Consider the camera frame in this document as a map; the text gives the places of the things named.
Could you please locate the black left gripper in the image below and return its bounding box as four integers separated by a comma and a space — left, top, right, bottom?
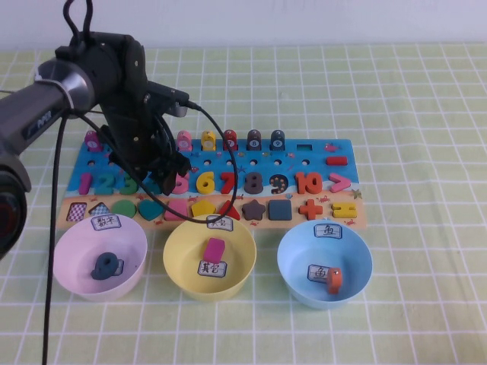
99, 109, 193, 197

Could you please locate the yellow fish piece number six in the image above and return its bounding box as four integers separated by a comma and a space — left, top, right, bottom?
200, 130, 217, 153

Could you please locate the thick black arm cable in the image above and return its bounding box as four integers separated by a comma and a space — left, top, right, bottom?
40, 109, 68, 365

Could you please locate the magenta rectangle piece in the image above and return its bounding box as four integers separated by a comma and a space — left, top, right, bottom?
203, 237, 226, 262

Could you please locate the light blue plastic bowl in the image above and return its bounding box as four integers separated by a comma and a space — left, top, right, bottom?
276, 219, 374, 311

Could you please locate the red wooden number seven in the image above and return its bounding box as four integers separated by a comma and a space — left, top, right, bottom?
219, 172, 244, 195

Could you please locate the dark blue square piece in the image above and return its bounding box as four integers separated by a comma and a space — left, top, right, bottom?
268, 199, 293, 222

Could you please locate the orange plus sign piece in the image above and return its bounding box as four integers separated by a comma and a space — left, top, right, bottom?
298, 199, 323, 221

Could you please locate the brown wooden number eight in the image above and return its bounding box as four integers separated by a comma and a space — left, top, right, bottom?
243, 173, 266, 195

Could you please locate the yellow wooden number six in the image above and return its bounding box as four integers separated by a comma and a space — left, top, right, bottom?
196, 171, 218, 195

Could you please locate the green checked tablecloth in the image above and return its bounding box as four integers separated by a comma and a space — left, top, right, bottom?
0, 43, 487, 365

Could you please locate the pink trapezoid piece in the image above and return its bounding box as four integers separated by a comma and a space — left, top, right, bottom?
164, 199, 189, 222

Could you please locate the magenta fish piece number one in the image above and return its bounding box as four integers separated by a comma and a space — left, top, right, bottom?
84, 130, 103, 153

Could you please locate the dark blue number piece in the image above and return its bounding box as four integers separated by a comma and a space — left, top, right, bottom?
90, 253, 122, 283

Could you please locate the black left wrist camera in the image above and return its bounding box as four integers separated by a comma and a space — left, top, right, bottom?
147, 81, 190, 118

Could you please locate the orange wooden number ten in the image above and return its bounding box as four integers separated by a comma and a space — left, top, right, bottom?
294, 172, 323, 195

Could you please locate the teal wooden number two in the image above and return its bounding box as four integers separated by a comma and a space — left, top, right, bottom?
93, 173, 115, 195

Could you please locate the green wooden number three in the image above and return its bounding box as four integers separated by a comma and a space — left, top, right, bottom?
116, 173, 138, 195

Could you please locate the red fish piece number seven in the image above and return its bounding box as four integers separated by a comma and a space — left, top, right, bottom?
222, 129, 239, 152

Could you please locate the white label on yellow bowl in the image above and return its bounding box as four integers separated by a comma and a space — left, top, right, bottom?
196, 259, 228, 279
206, 215, 234, 231

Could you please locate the blue wooden puzzle board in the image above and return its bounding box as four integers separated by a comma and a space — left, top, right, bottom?
56, 137, 368, 230

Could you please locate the yellow plastic bowl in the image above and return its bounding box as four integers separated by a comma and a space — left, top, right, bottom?
162, 213, 257, 303

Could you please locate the pink greater-than sign piece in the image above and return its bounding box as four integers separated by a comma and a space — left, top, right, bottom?
329, 173, 352, 193

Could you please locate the pink fish piece number five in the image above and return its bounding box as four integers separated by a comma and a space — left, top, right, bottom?
176, 130, 193, 153

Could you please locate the brown fish piece number eight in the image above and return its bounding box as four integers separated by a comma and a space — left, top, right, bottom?
247, 129, 263, 152

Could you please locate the black looped cable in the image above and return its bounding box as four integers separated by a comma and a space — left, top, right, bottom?
62, 0, 95, 43

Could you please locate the pink plastic bowl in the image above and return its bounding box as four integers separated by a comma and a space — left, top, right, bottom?
52, 213, 148, 303

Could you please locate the orange fish piece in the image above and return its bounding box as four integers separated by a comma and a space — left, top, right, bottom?
326, 267, 342, 295

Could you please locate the green circle piece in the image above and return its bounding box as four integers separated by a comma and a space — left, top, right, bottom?
112, 199, 137, 220

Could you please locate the teal heart piece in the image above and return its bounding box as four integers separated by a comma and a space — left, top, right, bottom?
138, 199, 165, 222

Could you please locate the yellow pentagon piece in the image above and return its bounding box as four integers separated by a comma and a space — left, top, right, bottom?
190, 199, 217, 220

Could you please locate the brown star piece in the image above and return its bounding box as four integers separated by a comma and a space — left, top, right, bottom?
242, 199, 266, 222

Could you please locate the yellow equals sign piece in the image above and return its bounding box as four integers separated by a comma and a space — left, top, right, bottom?
332, 202, 357, 219

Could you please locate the white label on blue bowl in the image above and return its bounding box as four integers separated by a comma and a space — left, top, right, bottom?
307, 264, 331, 284
314, 223, 343, 241

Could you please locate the pink wooden number five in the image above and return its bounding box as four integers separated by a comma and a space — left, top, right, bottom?
171, 173, 194, 195

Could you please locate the red triangle piece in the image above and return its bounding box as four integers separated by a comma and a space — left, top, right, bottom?
215, 200, 241, 222

